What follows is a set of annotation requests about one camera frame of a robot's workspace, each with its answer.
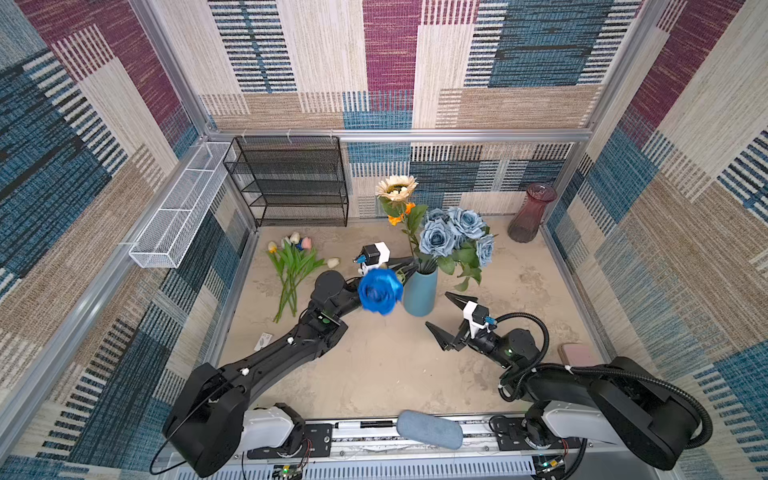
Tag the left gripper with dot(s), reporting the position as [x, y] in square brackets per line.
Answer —
[400, 262]

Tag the white slotted cable duct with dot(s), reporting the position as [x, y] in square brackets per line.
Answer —
[503, 467]

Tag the orange marigold flower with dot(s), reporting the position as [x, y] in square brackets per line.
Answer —
[402, 210]

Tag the blue-grey sponge pad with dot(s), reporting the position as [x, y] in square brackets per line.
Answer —
[430, 430]

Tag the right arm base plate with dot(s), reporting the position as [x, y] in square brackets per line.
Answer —
[522, 434]

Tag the dark blue rose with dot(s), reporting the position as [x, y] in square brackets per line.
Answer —
[381, 289]

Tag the white mesh wall basket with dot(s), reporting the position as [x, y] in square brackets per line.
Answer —
[164, 242]

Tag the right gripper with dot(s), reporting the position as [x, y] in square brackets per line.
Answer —
[446, 341]

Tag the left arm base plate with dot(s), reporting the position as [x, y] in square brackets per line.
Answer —
[314, 438]

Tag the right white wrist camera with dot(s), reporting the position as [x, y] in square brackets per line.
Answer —
[478, 318]

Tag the pink rectangular pad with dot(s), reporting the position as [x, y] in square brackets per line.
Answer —
[578, 355]

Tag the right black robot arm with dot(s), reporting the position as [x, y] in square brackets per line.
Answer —
[618, 403]

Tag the light blue rose bunch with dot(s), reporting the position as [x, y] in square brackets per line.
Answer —
[457, 242]

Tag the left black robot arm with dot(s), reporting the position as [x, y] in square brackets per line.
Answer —
[212, 418]

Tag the cream sunflower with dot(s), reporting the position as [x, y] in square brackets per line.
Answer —
[400, 189]

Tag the dark red glass vase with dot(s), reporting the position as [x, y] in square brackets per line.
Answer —
[525, 225]

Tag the teal ceramic vase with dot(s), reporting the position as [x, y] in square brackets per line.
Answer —
[420, 293]

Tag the black wire shelf rack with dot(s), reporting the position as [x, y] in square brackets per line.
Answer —
[290, 181]

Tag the tulip bunch green leaves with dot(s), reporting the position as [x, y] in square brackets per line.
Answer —
[294, 259]

